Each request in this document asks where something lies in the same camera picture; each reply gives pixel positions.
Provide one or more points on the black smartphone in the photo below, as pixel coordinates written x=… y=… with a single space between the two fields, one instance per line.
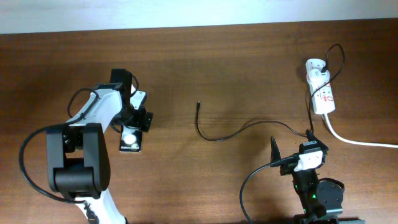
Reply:
x=131 y=140

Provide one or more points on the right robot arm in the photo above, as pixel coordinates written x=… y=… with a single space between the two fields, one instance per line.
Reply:
x=321 y=199

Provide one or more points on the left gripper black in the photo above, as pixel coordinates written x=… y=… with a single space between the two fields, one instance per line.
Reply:
x=140 y=124

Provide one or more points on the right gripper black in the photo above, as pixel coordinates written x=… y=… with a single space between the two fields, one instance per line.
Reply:
x=311 y=137

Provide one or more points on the white USB wall charger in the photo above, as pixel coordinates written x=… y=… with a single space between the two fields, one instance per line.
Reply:
x=315 y=76

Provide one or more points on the white power strip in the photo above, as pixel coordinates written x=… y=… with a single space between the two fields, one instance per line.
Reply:
x=322 y=100

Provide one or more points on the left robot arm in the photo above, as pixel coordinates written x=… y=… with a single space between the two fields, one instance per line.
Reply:
x=77 y=158

